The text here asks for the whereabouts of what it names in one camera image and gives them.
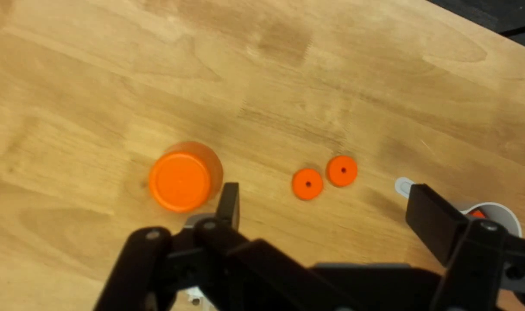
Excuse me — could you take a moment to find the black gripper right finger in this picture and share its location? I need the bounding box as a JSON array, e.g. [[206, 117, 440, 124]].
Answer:
[[405, 181, 525, 311]]

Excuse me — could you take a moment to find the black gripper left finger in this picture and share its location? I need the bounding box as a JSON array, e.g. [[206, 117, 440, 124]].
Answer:
[[92, 179, 313, 311]]

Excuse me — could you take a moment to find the orange plastic cup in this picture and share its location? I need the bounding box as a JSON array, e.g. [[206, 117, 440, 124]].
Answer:
[[148, 140, 225, 214]]

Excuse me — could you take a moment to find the gray measuring cup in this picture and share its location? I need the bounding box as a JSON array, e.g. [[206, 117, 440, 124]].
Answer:
[[395, 176, 525, 238]]

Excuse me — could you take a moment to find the orange round disc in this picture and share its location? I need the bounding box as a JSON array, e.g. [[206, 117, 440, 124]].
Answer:
[[291, 167, 327, 202], [326, 153, 362, 188]]

